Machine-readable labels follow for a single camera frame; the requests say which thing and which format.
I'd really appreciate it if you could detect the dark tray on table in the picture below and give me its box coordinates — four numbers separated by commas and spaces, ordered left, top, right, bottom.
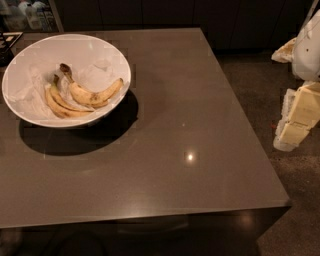
0, 32, 23, 67

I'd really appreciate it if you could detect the yellow banana pair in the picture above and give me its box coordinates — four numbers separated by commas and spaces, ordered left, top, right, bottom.
44, 74, 96, 119

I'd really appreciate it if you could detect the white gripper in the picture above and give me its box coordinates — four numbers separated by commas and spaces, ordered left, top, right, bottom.
271, 10, 320, 152

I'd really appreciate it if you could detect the spotted yellow banana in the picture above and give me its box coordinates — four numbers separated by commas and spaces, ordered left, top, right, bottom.
60, 63, 124, 108

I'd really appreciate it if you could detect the white ceramic bowl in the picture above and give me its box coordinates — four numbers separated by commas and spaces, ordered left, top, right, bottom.
2, 34, 131, 128

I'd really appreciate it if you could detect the shelf with bottles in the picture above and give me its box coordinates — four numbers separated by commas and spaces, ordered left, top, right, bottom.
0, 0, 64, 32

